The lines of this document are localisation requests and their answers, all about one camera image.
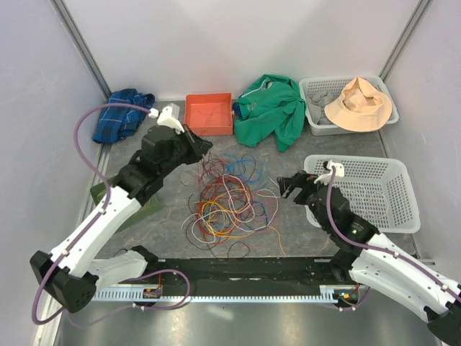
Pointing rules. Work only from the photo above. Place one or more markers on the grey cloth in basket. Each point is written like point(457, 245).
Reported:
point(316, 106)

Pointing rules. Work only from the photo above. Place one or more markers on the green jacket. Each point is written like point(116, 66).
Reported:
point(271, 105)

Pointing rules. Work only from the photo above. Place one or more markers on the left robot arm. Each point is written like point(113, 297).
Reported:
point(70, 272)

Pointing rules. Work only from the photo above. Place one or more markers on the beige bucket hat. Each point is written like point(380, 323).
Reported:
point(359, 107)

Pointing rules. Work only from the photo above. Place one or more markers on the light blue cable duct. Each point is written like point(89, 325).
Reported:
point(144, 294)

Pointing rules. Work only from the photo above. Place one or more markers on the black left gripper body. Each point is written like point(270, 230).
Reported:
point(186, 149)

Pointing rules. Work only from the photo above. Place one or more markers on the blue plaid cloth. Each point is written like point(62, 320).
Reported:
point(117, 123)

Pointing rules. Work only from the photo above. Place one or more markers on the green plastic tray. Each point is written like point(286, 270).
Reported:
point(147, 210)

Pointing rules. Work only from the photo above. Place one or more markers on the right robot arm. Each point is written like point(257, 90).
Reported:
point(367, 256)

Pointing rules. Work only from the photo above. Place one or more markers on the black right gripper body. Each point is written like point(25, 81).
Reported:
point(307, 194)

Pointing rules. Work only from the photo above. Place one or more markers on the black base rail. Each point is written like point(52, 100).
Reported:
point(265, 274)

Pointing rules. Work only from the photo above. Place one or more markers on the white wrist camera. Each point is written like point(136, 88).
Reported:
point(168, 116)
point(334, 171)

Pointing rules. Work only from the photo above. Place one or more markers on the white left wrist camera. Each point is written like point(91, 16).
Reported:
point(168, 116)

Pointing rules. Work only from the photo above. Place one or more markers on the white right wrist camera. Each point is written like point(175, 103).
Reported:
point(334, 171)

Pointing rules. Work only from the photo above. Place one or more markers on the orange plastic tray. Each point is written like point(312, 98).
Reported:
point(209, 114)

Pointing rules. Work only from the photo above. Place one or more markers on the large white perforated basket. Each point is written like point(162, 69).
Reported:
point(378, 189)

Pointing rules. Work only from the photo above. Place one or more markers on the small white perforated basket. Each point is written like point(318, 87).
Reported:
point(333, 84)

